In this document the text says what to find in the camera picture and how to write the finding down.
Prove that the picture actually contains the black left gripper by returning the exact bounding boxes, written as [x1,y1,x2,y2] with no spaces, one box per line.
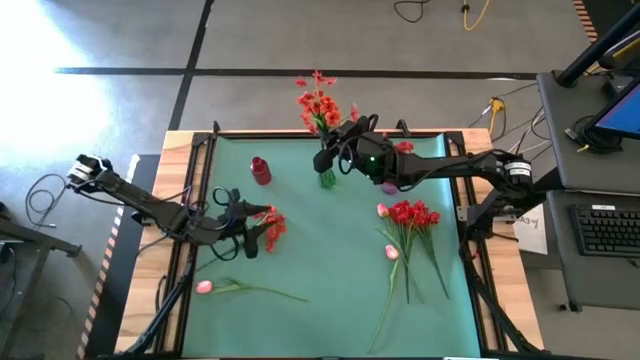
[219,199,275,260]

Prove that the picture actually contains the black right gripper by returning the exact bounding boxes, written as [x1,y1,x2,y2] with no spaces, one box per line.
[313,113,381,174]

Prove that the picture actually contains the red glass vase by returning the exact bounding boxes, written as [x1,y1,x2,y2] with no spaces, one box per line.
[249,156,273,187]

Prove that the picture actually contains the teal table mat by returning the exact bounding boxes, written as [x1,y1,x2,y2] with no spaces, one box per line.
[180,133,482,359]

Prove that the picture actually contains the black floor mat striped edge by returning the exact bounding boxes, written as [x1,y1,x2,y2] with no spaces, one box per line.
[77,153,161,360]
[572,0,640,44]

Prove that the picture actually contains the white paper sheet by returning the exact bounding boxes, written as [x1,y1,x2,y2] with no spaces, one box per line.
[513,203,549,256]

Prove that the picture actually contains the grey computer cart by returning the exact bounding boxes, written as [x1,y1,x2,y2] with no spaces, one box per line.
[537,69,640,314]

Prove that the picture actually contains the black metal pole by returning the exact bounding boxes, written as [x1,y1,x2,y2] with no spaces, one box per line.
[555,2,640,89]

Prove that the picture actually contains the black computer keyboard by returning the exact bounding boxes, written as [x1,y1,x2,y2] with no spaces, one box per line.
[569,203,640,259]

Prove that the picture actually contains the monitor with blue screen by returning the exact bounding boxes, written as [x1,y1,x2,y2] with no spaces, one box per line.
[582,77,640,141]

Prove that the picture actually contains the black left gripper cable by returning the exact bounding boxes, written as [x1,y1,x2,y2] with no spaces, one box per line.
[209,186,242,263]

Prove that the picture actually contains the black metal table frame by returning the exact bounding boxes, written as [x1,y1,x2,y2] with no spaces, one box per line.
[164,128,501,359]

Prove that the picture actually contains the black diagonal frame strut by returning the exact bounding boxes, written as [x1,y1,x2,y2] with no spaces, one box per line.
[122,259,197,357]
[462,234,544,357]

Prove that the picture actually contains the yellow floor cable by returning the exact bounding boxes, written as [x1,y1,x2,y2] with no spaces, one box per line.
[460,0,492,32]

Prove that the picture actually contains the dark grey desk frame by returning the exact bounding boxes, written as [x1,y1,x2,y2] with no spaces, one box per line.
[0,199,84,360]

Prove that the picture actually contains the black cable on cart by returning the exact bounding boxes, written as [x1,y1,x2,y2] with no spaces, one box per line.
[563,113,624,155]

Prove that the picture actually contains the black looped floor cable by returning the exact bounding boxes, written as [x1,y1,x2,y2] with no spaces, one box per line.
[24,172,69,230]

